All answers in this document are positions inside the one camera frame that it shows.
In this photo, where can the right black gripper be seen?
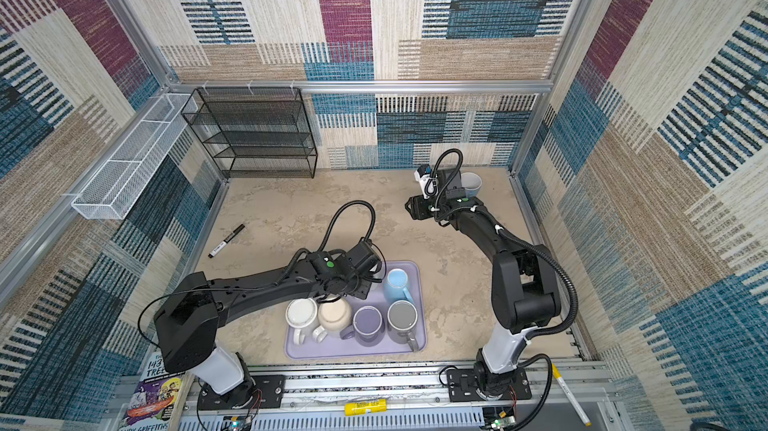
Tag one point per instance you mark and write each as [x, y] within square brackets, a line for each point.
[417, 210]

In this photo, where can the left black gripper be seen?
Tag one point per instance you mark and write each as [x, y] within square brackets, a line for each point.
[368, 279]

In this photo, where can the teal blue square mug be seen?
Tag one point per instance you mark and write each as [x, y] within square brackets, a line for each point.
[471, 183]

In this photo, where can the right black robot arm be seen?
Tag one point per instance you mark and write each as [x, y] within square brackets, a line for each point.
[531, 293]

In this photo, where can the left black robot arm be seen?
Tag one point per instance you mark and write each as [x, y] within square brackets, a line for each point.
[188, 318]

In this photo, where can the cream mug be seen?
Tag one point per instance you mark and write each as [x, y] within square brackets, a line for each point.
[333, 318]

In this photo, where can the white round mug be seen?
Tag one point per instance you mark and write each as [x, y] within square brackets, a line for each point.
[301, 316]

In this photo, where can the light blue mug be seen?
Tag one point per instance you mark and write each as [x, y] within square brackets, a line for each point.
[396, 286]

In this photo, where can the purple mug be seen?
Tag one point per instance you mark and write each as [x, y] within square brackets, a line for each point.
[367, 327]

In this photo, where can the grey mug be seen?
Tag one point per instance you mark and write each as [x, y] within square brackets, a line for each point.
[402, 318]

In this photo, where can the lavender plastic tray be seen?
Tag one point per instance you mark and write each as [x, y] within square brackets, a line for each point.
[351, 343]

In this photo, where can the black marker pen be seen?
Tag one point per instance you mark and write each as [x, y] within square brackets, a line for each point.
[226, 241]

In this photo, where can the yellow cylinder tube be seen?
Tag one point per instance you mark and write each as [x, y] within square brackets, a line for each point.
[365, 407]

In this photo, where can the white yellow pen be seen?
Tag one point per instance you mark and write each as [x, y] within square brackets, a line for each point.
[570, 396]

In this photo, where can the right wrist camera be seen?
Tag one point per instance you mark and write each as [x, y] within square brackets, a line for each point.
[426, 181]

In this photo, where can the aluminium rail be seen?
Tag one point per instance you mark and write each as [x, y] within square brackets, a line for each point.
[415, 382]

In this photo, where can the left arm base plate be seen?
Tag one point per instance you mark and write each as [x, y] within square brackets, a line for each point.
[260, 391]

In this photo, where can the black wire shelf rack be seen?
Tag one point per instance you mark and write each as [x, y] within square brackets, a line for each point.
[262, 132]

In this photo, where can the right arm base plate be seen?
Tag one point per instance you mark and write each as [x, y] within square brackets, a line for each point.
[466, 385]

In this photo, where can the white slotted cable duct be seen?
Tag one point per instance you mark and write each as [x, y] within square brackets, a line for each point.
[461, 418]

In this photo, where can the white wire mesh basket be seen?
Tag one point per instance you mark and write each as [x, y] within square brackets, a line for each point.
[117, 185]

